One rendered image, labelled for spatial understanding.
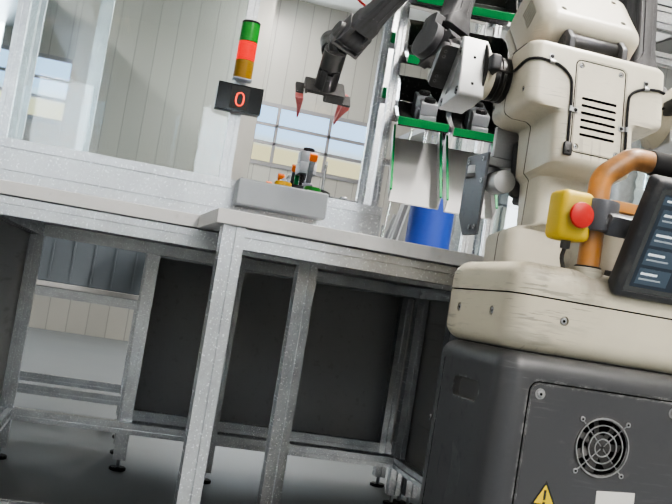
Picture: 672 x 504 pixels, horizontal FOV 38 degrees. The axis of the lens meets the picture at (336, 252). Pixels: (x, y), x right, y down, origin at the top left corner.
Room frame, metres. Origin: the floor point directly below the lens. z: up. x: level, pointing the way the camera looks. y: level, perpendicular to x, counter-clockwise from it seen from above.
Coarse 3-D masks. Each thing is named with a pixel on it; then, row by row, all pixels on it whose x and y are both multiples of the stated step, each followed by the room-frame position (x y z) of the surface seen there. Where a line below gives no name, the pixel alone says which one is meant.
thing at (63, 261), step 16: (48, 240) 4.10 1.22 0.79; (64, 240) 4.11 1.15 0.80; (48, 256) 4.10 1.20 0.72; (64, 256) 4.11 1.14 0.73; (80, 256) 4.13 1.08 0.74; (96, 256) 4.14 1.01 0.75; (112, 256) 4.16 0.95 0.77; (128, 256) 4.17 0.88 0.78; (144, 256) 4.18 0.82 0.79; (48, 272) 4.09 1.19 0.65; (64, 272) 4.12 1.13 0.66; (80, 272) 4.13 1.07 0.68; (96, 272) 4.14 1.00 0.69; (112, 272) 4.15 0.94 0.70; (128, 272) 4.17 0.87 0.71; (96, 288) 4.15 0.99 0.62; (112, 288) 4.16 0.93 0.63; (128, 288) 4.17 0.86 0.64
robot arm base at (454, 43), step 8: (448, 40) 1.80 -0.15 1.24; (456, 40) 1.80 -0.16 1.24; (440, 48) 1.73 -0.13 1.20; (448, 48) 1.73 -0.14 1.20; (456, 48) 1.73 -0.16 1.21; (440, 56) 1.74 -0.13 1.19; (448, 56) 1.74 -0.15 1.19; (440, 64) 1.75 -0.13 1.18; (448, 64) 1.75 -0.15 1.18; (432, 72) 1.76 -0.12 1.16; (440, 72) 1.76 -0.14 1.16; (448, 72) 1.76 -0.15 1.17; (432, 80) 1.77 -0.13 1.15; (440, 80) 1.77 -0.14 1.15; (440, 88) 1.78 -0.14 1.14
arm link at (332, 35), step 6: (336, 24) 2.30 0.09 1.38; (342, 24) 2.28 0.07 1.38; (330, 30) 2.40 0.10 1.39; (336, 30) 2.28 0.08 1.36; (342, 30) 2.28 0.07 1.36; (324, 36) 2.39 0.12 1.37; (330, 36) 2.31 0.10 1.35; (336, 36) 2.29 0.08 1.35; (324, 42) 2.37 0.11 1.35; (336, 42) 2.30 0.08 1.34; (342, 48) 2.31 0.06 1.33; (348, 48) 2.33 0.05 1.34; (348, 54) 2.32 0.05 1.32; (354, 54) 2.33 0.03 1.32
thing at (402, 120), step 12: (408, 84) 2.65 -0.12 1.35; (420, 84) 2.65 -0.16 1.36; (396, 96) 2.61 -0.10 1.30; (408, 96) 2.67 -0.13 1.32; (432, 96) 2.67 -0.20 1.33; (396, 108) 2.54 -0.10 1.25; (408, 108) 2.60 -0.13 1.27; (408, 120) 2.42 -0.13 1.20; (420, 120) 2.42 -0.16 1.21; (444, 120) 2.50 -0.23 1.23; (444, 132) 2.43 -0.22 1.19
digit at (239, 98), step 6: (234, 90) 2.49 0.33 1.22; (240, 90) 2.50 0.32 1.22; (246, 90) 2.50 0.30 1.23; (234, 96) 2.49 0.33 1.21; (240, 96) 2.50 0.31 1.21; (246, 96) 2.50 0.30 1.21; (234, 102) 2.49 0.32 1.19; (240, 102) 2.50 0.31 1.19; (246, 102) 2.50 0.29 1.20; (240, 108) 2.50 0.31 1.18; (246, 108) 2.50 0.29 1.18
